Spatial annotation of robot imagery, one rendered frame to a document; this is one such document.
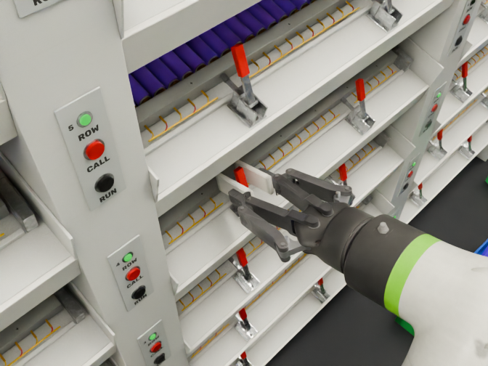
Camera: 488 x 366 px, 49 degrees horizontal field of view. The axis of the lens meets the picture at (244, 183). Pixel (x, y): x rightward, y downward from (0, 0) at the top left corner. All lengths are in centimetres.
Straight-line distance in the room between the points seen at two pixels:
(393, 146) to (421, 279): 65
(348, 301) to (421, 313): 104
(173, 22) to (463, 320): 36
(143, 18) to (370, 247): 32
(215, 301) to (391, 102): 46
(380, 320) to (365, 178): 58
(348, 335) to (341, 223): 96
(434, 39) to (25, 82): 75
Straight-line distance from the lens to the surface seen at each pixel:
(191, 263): 75
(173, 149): 60
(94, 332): 72
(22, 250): 55
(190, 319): 93
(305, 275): 120
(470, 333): 54
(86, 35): 41
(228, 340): 113
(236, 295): 95
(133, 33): 43
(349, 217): 61
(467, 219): 186
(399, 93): 101
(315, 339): 153
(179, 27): 47
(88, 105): 43
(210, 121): 62
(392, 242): 58
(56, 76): 41
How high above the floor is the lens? 139
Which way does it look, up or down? 50 degrees down
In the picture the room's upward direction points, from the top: straight up
